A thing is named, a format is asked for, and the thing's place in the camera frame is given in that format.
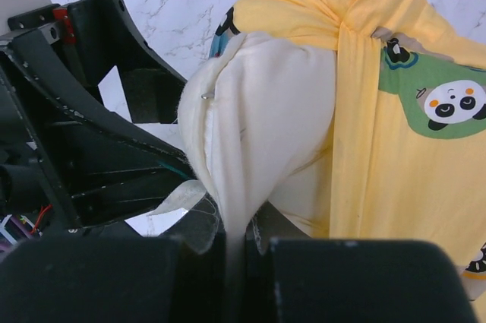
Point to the white pillow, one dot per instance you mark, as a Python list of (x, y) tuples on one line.
[(252, 122)]

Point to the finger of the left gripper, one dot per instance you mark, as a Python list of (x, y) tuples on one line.
[(94, 166), (106, 37)]

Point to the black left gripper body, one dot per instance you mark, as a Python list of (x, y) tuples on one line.
[(22, 188)]

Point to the yellow cartoon-print pillowcase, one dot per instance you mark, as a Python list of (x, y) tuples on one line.
[(405, 153)]

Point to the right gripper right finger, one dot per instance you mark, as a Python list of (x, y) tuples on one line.
[(279, 262)]

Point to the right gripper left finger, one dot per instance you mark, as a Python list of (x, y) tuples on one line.
[(193, 269)]

